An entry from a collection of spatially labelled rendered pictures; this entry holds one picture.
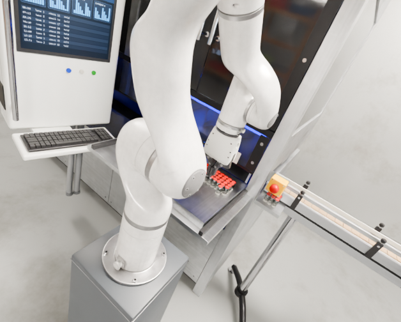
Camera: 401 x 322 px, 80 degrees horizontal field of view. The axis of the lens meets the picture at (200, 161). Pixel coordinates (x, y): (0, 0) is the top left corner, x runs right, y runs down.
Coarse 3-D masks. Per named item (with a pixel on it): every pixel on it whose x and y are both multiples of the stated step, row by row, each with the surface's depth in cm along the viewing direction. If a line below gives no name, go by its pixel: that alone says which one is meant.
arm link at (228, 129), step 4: (220, 120) 69; (216, 124) 71; (220, 124) 69; (224, 124) 68; (220, 128) 70; (224, 128) 69; (228, 128) 68; (232, 128) 68; (236, 128) 68; (240, 128) 70; (228, 132) 69; (232, 132) 69; (236, 132) 69; (240, 132) 71
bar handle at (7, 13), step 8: (8, 0) 84; (8, 8) 85; (8, 16) 86; (8, 24) 88; (8, 32) 89; (8, 40) 90; (8, 48) 92; (8, 56) 93; (8, 64) 95; (8, 72) 96; (16, 80) 99; (16, 88) 100; (16, 96) 102; (16, 104) 103; (16, 112) 105; (16, 120) 107
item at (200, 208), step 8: (200, 192) 106; (208, 192) 107; (232, 192) 113; (240, 192) 112; (176, 200) 96; (184, 200) 98; (192, 200) 99; (200, 200) 101; (208, 200) 103; (216, 200) 104; (224, 200) 106; (176, 208) 92; (184, 208) 89; (192, 208) 95; (200, 208) 97; (208, 208) 98; (216, 208) 100; (192, 216) 88; (200, 216) 93; (208, 216) 94; (200, 224) 87
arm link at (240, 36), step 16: (224, 16) 45; (240, 16) 44; (256, 16) 45; (224, 32) 48; (240, 32) 46; (256, 32) 48; (224, 48) 51; (240, 48) 49; (256, 48) 51; (224, 64) 56; (240, 64) 53; (256, 64) 53; (240, 80) 55; (256, 80) 54; (272, 80) 56; (256, 96) 56; (272, 96) 56; (256, 112) 61; (272, 112) 60
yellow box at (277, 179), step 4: (276, 172) 111; (276, 176) 108; (280, 176) 109; (272, 180) 106; (276, 180) 105; (280, 180) 106; (284, 180) 107; (288, 180) 108; (268, 184) 108; (272, 184) 107; (276, 184) 106; (280, 184) 105; (284, 184) 104; (268, 188) 108; (280, 188) 105; (284, 188) 104; (280, 192) 106; (276, 196) 107
